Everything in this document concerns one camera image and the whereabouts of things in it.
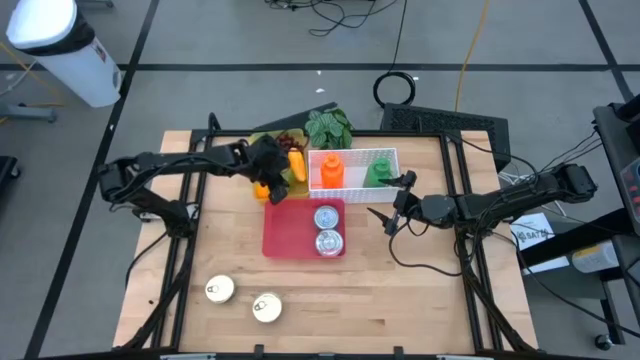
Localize black cart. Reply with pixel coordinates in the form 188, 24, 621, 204
517, 99, 640, 346

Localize grey device with red buttons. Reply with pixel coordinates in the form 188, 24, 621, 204
619, 157, 640, 221

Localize white trash can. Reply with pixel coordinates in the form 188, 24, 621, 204
5, 0, 123, 109

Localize silver lidded tuna can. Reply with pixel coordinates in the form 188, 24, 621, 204
313, 204, 341, 231

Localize black floor object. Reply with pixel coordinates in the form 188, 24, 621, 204
0, 154, 21, 196

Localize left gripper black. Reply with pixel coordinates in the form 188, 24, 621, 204
248, 134, 291, 205

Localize dark red grape bunch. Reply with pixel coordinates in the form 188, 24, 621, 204
276, 132, 305, 152

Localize white perforated basket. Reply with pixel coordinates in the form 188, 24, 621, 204
307, 147, 403, 205

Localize striped-leaf plant in white pot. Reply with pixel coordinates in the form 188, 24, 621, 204
303, 107, 355, 151

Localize yellow plastic tray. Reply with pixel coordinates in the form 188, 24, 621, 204
249, 127, 311, 201

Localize red plastic tray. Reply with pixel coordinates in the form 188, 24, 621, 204
261, 197, 348, 260

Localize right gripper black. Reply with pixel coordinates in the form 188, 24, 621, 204
366, 169, 459, 237

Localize grey floor stand base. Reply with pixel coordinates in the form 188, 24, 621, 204
0, 99, 59, 124

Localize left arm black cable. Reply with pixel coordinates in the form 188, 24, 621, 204
124, 229, 171, 289

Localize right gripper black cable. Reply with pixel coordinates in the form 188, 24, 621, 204
388, 219, 464, 278

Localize clear plastic container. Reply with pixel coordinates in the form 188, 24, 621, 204
571, 239, 621, 274

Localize tangled black floor cables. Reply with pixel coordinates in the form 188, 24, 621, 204
264, 0, 401, 37

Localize pink salmon can blue label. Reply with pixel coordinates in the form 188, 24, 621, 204
251, 291, 284, 324
204, 273, 237, 305

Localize orange plastic bottle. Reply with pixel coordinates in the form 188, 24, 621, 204
320, 152, 346, 190

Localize black flat panel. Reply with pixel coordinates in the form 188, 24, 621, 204
254, 101, 339, 132

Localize white paper sheet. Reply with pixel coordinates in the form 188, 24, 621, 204
509, 212, 556, 251

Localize black aluminium table frame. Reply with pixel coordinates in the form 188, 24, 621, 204
117, 112, 539, 360

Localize yellow cable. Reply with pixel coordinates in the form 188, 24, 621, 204
453, 0, 494, 112

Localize green plastic bottle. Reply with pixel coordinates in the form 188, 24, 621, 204
362, 157, 399, 189

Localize coiled black floor cable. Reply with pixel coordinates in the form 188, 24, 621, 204
372, 0, 417, 109

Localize Van Camp's tuna can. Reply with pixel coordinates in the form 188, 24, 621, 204
314, 228, 345, 258

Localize black perforated metal panel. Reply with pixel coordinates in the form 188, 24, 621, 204
379, 102, 512, 171

